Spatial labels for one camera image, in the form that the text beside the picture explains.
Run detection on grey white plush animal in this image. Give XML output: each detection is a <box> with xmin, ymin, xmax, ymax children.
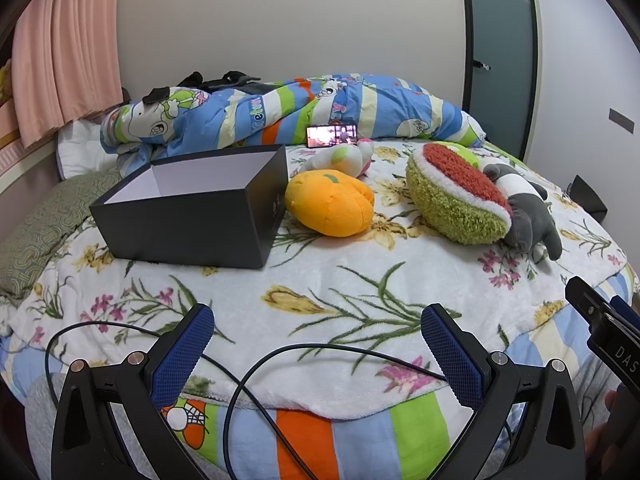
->
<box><xmin>483</xmin><ymin>164</ymin><xmax>563</xmax><ymax>261</ymax></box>

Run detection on green watermelon plush cushion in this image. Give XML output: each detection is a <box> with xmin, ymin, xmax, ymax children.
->
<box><xmin>406</xmin><ymin>141</ymin><xmax>512</xmax><ymax>245</ymax></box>

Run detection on orange pumpkin plush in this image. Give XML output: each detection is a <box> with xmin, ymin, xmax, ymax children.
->
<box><xmin>284</xmin><ymin>169</ymin><xmax>375</xmax><ymax>237</ymax></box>

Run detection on white pink plush toy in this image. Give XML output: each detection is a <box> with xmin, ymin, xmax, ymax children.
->
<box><xmin>299</xmin><ymin>139</ymin><xmax>374</xmax><ymax>178</ymax></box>

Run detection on person right hand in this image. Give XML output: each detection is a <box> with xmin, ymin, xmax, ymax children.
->
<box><xmin>585</xmin><ymin>390</ymin><xmax>617</xmax><ymax>457</ymax></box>

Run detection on green patterned pillow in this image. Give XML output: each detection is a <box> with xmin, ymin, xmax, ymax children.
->
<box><xmin>1</xmin><ymin>170</ymin><xmax>122</xmax><ymax>307</ymax></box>

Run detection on white floral blanket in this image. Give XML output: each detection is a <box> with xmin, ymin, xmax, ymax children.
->
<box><xmin>1</xmin><ymin>141</ymin><xmax>638</xmax><ymax>418</ymax></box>

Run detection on black cardboard box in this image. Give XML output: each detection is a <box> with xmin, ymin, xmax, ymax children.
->
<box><xmin>90</xmin><ymin>145</ymin><xmax>288</xmax><ymax>269</ymax></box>

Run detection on white pillow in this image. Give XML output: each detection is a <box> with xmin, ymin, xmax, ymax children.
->
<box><xmin>56</xmin><ymin>119</ymin><xmax>117</xmax><ymax>180</ymax></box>

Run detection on blue cartoon striped quilt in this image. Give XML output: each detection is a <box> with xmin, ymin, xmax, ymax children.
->
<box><xmin>100</xmin><ymin>74</ymin><xmax>486</xmax><ymax>176</ymax></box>

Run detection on dark green door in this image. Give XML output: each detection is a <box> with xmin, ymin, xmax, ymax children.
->
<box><xmin>463</xmin><ymin>0</ymin><xmax>538</xmax><ymax>159</ymax></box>

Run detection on smartphone with lit screen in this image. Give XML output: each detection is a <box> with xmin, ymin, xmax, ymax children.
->
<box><xmin>306</xmin><ymin>125</ymin><xmax>358</xmax><ymax>148</ymax></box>

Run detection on pink curtain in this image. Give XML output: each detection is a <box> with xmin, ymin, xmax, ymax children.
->
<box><xmin>12</xmin><ymin>0</ymin><xmax>122</xmax><ymax>148</ymax></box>

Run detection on black object by wall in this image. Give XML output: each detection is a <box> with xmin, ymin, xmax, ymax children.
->
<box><xmin>568</xmin><ymin>174</ymin><xmax>608</xmax><ymax>223</ymax></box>

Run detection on black cable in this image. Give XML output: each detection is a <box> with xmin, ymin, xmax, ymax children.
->
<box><xmin>44</xmin><ymin>320</ymin><xmax>516</xmax><ymax>480</ymax></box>

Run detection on grey wall switch plate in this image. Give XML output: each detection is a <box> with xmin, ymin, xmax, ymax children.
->
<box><xmin>608</xmin><ymin>108</ymin><xmax>634</xmax><ymax>134</ymax></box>

